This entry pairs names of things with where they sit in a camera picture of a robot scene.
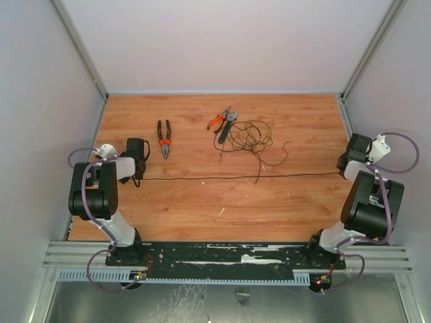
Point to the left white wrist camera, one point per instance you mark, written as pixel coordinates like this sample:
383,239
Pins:
105,152

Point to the orange black combination pliers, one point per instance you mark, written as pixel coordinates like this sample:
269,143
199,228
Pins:
164,141

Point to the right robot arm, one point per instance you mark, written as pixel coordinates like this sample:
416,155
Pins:
370,211

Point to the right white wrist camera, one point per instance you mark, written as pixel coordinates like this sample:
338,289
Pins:
378,149

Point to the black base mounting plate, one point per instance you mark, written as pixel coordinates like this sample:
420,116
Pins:
229,259

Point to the aluminium front rail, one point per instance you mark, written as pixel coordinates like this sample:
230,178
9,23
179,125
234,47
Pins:
378,259

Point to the left aluminium frame post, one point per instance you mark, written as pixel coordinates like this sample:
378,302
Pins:
79,45

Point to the right aluminium frame post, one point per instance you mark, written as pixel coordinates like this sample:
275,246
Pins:
376,41

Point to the black adjustable wrench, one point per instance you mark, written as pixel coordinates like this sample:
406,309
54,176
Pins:
231,117

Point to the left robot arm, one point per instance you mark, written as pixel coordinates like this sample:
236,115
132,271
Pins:
94,197

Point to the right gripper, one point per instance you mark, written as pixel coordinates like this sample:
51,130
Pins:
342,162

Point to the black zip tie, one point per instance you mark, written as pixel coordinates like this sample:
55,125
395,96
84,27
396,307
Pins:
221,153

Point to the grey slotted cable duct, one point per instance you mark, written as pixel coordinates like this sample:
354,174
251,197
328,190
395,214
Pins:
126,276

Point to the aluminium frame post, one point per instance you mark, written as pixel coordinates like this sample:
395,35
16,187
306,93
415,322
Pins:
79,45
376,41

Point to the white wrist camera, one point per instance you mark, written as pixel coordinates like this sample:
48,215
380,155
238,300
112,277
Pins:
378,149
105,152

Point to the orange needle nose pliers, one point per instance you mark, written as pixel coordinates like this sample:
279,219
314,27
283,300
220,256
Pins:
220,119

